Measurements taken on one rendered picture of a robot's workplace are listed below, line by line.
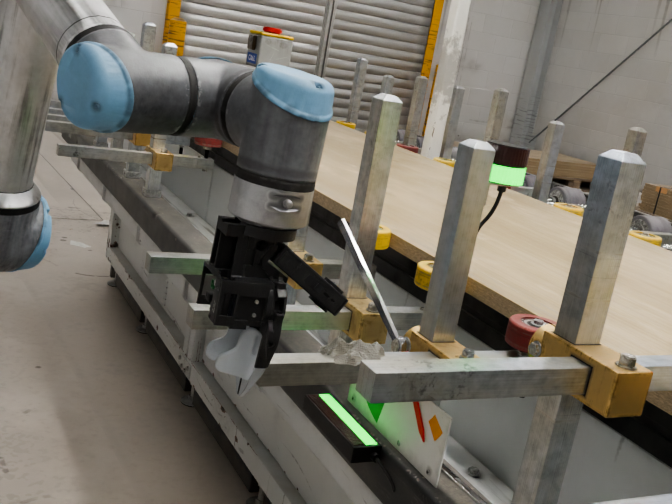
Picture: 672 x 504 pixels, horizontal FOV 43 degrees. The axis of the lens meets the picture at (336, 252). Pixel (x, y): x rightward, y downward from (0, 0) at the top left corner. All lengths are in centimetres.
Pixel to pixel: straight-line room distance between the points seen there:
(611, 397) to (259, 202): 41
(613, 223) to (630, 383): 16
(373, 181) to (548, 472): 54
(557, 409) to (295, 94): 44
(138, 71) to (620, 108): 992
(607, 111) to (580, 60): 82
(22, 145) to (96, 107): 66
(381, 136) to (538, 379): 57
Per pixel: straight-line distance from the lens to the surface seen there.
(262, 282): 96
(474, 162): 111
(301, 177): 92
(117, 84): 92
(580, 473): 128
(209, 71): 99
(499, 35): 1138
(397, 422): 123
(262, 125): 92
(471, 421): 147
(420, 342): 117
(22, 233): 165
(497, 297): 136
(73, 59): 96
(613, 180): 92
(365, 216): 134
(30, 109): 155
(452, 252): 113
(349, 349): 107
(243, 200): 93
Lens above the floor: 124
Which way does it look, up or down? 14 degrees down
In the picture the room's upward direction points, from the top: 10 degrees clockwise
